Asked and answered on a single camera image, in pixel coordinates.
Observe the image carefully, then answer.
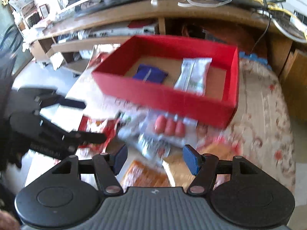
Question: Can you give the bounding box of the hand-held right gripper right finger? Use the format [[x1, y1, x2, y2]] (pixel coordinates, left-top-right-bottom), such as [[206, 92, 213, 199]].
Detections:
[[183, 144, 258, 196]]

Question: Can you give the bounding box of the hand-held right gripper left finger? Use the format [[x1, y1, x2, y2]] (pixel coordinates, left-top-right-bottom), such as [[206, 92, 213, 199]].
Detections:
[[51, 144, 128, 195]]

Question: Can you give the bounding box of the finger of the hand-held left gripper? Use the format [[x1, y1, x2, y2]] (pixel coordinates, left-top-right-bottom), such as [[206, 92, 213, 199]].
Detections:
[[31, 119, 107, 153], [36, 93, 86, 110]]

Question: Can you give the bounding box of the orange snack packet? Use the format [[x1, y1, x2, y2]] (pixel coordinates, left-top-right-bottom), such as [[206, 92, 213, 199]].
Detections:
[[120, 160, 172, 188]]

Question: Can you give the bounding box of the clear sausage packet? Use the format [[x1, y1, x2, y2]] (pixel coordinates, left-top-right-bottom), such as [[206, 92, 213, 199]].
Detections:
[[117, 114, 198, 149]]

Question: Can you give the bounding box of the red cardboard box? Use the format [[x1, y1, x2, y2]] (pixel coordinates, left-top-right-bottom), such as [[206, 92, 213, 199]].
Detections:
[[92, 35, 240, 129]]

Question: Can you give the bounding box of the blue snack packet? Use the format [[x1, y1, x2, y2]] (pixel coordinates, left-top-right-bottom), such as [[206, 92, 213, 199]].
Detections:
[[133, 64, 168, 84]]

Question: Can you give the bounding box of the red snack packet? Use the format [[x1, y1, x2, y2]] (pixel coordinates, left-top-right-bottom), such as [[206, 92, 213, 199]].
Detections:
[[79, 116, 120, 149]]

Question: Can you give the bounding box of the brown snack packet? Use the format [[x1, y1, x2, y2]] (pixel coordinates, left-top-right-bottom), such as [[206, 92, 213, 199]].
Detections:
[[163, 149, 201, 188]]

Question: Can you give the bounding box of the grey white snack packet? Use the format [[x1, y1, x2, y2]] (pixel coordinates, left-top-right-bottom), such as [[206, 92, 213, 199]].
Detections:
[[137, 134, 172, 161]]

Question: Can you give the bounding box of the floral tablecloth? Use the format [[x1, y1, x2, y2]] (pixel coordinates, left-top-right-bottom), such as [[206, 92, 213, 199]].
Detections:
[[24, 57, 298, 194]]

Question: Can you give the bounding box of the wooden tv stand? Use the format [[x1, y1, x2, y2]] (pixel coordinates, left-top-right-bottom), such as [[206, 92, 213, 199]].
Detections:
[[31, 0, 307, 77]]

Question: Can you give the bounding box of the blue plastic object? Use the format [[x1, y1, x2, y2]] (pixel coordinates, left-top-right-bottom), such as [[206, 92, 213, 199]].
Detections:
[[240, 52, 272, 70]]

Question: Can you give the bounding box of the yellow cable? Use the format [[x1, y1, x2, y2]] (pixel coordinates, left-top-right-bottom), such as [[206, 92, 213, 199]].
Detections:
[[224, 0, 307, 40]]

